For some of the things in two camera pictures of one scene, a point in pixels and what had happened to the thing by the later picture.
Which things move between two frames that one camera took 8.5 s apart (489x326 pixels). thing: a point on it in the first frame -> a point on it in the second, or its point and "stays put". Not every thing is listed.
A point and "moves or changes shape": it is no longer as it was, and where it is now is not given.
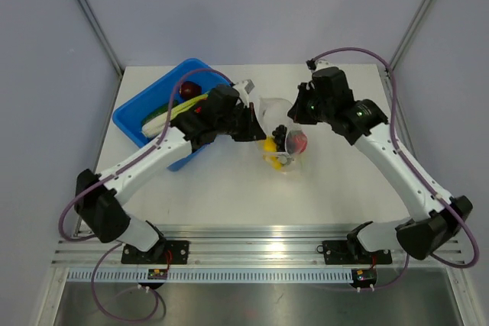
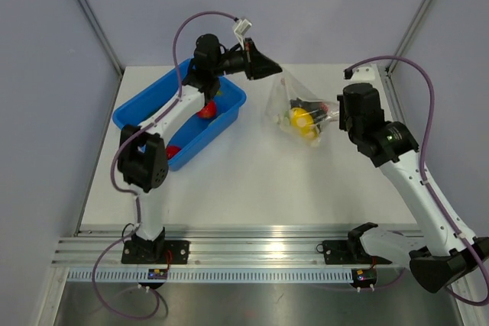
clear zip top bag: x=286 y=144 moves or changes shape
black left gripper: x=253 y=130 -> x=254 y=65
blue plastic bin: x=130 y=116 stays put
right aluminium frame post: x=408 y=36 stays put
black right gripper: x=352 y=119 -> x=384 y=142
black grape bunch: x=280 y=136 moves or changes shape
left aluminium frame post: x=91 y=17 stays put
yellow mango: x=270 y=153 -> x=303 y=120
